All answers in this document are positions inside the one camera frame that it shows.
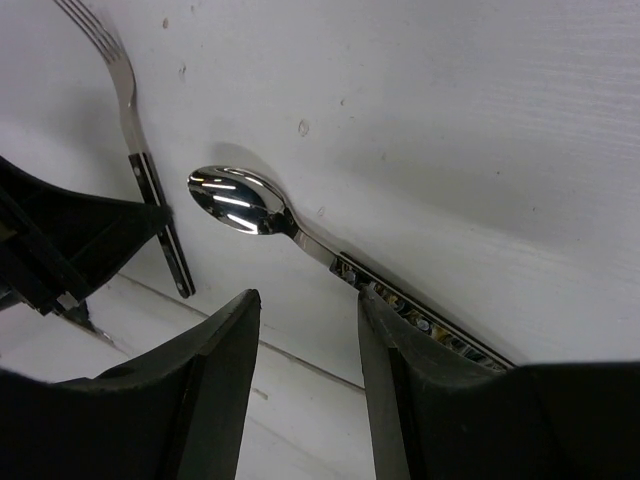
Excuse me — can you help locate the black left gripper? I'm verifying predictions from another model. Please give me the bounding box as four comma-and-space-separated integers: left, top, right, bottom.
1, 158, 171, 315

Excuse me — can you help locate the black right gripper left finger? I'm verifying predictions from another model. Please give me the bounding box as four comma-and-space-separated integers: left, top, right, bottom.
1, 289, 261, 479

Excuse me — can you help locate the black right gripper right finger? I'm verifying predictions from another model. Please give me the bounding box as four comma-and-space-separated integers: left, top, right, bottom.
358, 287, 639, 479

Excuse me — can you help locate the fork with black handle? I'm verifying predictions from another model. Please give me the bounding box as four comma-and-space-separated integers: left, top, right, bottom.
56, 0, 196, 298

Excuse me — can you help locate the spoon with black handle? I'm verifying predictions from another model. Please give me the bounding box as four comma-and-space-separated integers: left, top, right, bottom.
187, 166, 514, 371

